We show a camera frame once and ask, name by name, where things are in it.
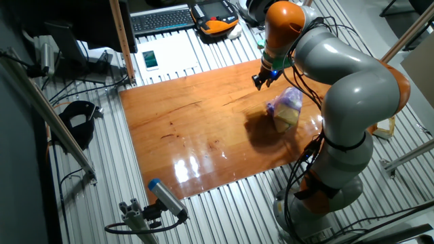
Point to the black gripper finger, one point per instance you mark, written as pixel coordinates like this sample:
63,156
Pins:
258,82
269,83

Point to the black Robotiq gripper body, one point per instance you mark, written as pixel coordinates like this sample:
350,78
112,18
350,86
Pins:
270,75

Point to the translucent purple bag with sponges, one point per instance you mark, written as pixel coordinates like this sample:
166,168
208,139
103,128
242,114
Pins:
286,112

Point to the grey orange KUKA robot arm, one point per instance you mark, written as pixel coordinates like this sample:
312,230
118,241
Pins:
356,84

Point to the white rounded lump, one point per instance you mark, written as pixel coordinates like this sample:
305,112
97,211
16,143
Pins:
234,32

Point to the black round spool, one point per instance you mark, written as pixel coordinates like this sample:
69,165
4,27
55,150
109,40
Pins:
252,13

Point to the orange black teach pendant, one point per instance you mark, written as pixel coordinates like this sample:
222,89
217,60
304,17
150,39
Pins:
213,20

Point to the glossy wooden board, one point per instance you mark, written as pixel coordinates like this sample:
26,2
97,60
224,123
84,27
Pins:
190,128

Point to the white paper sheet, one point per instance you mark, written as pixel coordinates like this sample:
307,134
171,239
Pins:
178,54

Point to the white smartphone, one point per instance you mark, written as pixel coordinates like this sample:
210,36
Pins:
150,59

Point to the black computer keyboard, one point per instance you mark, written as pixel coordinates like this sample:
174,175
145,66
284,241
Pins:
159,21

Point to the dark computer monitor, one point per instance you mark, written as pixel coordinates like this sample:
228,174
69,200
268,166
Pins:
88,20

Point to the black monitor stand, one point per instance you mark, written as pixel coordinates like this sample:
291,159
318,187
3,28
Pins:
68,47

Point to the silver cylinder device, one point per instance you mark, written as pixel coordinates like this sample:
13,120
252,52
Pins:
47,57

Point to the wooden upright post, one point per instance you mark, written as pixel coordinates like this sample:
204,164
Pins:
122,40

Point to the aluminium frame beam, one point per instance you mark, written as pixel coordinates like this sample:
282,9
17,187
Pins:
410,32

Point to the silver camera with blue cap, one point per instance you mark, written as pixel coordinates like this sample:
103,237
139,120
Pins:
166,198

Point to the aluminium frame bar with bracket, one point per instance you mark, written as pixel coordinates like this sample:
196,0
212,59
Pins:
410,156

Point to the short aluminium profile post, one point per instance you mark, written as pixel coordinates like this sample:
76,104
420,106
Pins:
135,220

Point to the long aluminium frame bar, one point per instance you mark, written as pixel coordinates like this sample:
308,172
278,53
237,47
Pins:
51,118

